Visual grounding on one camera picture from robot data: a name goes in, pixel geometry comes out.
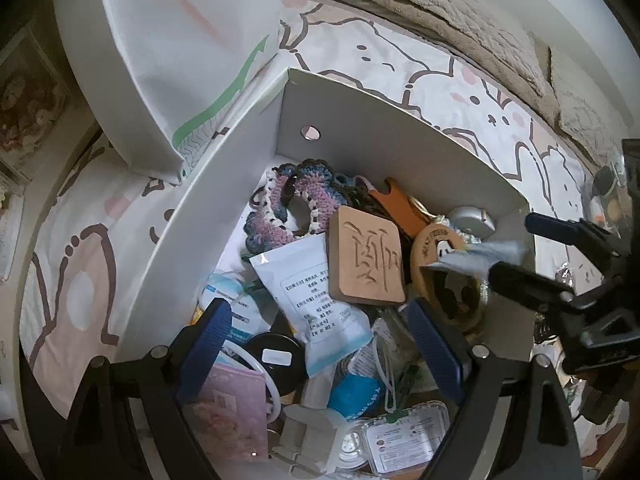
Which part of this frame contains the white printed medicine sachet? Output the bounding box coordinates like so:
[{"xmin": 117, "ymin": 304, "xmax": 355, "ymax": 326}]
[{"xmin": 249, "ymin": 235, "xmax": 375, "ymax": 378}]

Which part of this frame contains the clear plastic case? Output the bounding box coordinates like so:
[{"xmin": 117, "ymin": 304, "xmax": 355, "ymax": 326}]
[{"xmin": 327, "ymin": 400, "xmax": 448, "ymax": 476}]

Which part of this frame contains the orange wooden piece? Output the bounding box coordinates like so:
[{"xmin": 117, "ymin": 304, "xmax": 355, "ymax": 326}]
[{"xmin": 367, "ymin": 177, "xmax": 431, "ymax": 241}]

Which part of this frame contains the face mask pack blue label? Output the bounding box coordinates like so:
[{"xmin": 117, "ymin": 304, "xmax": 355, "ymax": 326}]
[{"xmin": 192, "ymin": 270, "xmax": 273, "ymax": 346}]

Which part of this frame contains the pink card pack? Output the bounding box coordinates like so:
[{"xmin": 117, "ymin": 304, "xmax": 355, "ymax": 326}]
[{"xmin": 187, "ymin": 355, "xmax": 268, "ymax": 476}]

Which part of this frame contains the round panda cork coaster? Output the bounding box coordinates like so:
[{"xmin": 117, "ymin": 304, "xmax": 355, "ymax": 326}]
[{"xmin": 410, "ymin": 222, "xmax": 493, "ymax": 333}]

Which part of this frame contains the blue packet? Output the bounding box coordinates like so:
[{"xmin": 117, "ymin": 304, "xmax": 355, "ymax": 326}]
[{"xmin": 327, "ymin": 375, "xmax": 383, "ymax": 421}]

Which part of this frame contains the white plug adapter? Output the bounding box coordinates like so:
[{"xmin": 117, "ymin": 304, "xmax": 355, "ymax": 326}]
[{"xmin": 277, "ymin": 402, "xmax": 346, "ymax": 476}]

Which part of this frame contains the grey round case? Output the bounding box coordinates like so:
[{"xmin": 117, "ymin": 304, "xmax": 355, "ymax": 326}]
[{"xmin": 445, "ymin": 205, "xmax": 498, "ymax": 241}]

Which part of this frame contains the beige fluffy blanket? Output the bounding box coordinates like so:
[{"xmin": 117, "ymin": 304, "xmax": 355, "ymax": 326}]
[{"xmin": 285, "ymin": 0, "xmax": 556, "ymax": 98}]

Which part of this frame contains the carved square wooden coaster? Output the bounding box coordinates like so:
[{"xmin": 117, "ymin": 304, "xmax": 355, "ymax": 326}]
[{"xmin": 327, "ymin": 206, "xmax": 407, "ymax": 305}]

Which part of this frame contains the white paper bag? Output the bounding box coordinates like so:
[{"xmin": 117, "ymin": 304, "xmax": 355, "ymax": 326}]
[{"xmin": 52, "ymin": 0, "xmax": 286, "ymax": 185}]

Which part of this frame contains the cartoon printed bed sheet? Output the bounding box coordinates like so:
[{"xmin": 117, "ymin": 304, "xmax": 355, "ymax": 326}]
[{"xmin": 20, "ymin": 0, "xmax": 640, "ymax": 461}]

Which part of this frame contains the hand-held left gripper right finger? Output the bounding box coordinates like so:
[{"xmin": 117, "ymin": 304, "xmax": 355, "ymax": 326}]
[{"xmin": 404, "ymin": 297, "xmax": 583, "ymax": 480}]

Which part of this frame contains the purple crochet coaster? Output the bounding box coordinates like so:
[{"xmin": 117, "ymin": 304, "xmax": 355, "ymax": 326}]
[{"xmin": 244, "ymin": 160, "xmax": 371, "ymax": 251}]

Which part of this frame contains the black round tin white label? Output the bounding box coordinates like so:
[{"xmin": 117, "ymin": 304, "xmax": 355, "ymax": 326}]
[{"xmin": 245, "ymin": 332, "xmax": 307, "ymax": 398}]

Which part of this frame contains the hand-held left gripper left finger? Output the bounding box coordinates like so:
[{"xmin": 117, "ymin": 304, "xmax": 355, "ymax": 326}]
[{"xmin": 57, "ymin": 297, "xmax": 233, "ymax": 480}]

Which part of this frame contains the white cardboard box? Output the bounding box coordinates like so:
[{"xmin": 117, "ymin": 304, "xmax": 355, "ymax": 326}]
[{"xmin": 107, "ymin": 65, "xmax": 538, "ymax": 480}]

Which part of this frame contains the beige pillow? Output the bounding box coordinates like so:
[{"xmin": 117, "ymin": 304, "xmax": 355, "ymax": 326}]
[{"xmin": 550, "ymin": 45, "xmax": 631, "ymax": 161}]

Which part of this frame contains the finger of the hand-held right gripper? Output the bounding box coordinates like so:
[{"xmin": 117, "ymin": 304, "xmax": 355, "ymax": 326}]
[
  {"xmin": 487, "ymin": 260, "xmax": 576, "ymax": 318},
  {"xmin": 525, "ymin": 211, "xmax": 618, "ymax": 258}
]

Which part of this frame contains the white plastic tube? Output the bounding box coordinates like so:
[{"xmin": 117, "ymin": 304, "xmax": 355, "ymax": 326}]
[{"xmin": 220, "ymin": 340, "xmax": 283, "ymax": 423}]

